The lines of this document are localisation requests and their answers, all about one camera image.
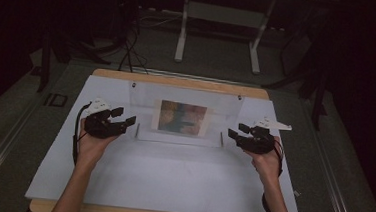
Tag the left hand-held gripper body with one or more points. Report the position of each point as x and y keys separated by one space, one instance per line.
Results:
x=99 y=126

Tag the clear acrylic photo frame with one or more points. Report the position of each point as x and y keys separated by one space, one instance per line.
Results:
x=143 y=96

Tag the white board sheet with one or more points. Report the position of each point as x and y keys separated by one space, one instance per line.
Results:
x=171 y=178

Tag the person's right hand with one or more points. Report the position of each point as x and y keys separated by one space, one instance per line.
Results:
x=268 y=168

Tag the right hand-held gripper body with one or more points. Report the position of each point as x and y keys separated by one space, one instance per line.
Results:
x=258 y=142

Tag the black stand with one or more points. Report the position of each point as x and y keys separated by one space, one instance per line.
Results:
x=318 y=101
x=44 y=62

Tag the photo card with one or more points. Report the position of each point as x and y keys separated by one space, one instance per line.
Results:
x=181 y=117

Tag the person's left hand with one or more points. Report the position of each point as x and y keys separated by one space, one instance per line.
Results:
x=89 y=149

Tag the wooden table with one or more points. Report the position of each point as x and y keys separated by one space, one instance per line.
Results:
x=177 y=80

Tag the white metal stand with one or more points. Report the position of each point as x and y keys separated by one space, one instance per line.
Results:
x=180 y=42

